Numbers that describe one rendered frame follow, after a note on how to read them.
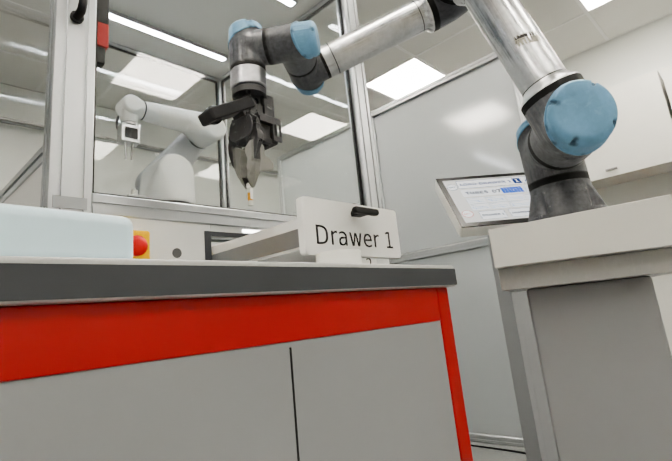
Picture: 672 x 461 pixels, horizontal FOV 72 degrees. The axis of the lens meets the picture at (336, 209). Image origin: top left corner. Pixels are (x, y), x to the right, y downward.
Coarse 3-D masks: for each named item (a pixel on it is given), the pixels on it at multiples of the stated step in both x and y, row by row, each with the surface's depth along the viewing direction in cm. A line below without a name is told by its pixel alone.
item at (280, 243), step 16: (288, 224) 89; (240, 240) 100; (256, 240) 96; (272, 240) 92; (288, 240) 89; (224, 256) 103; (240, 256) 99; (256, 256) 95; (272, 256) 92; (288, 256) 93; (304, 256) 96
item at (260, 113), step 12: (252, 84) 93; (240, 96) 95; (252, 96) 95; (264, 96) 96; (252, 108) 94; (264, 108) 96; (240, 120) 92; (252, 120) 91; (264, 120) 93; (276, 120) 96; (240, 132) 92; (264, 132) 94; (276, 132) 96; (240, 144) 93; (264, 144) 96; (276, 144) 96
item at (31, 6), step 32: (0, 0) 152; (32, 0) 118; (0, 32) 146; (32, 32) 114; (0, 64) 140; (32, 64) 111; (0, 96) 135; (32, 96) 107; (0, 128) 130; (32, 128) 104; (0, 160) 126
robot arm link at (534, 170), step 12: (516, 132) 99; (528, 132) 94; (528, 144) 92; (528, 156) 93; (528, 168) 95; (540, 168) 92; (552, 168) 90; (564, 168) 89; (576, 168) 90; (528, 180) 96
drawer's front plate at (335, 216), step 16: (304, 208) 85; (320, 208) 88; (336, 208) 91; (304, 224) 84; (320, 224) 87; (336, 224) 90; (352, 224) 93; (368, 224) 97; (384, 224) 101; (304, 240) 83; (320, 240) 86; (336, 240) 89; (384, 240) 100; (368, 256) 95; (384, 256) 99; (400, 256) 103
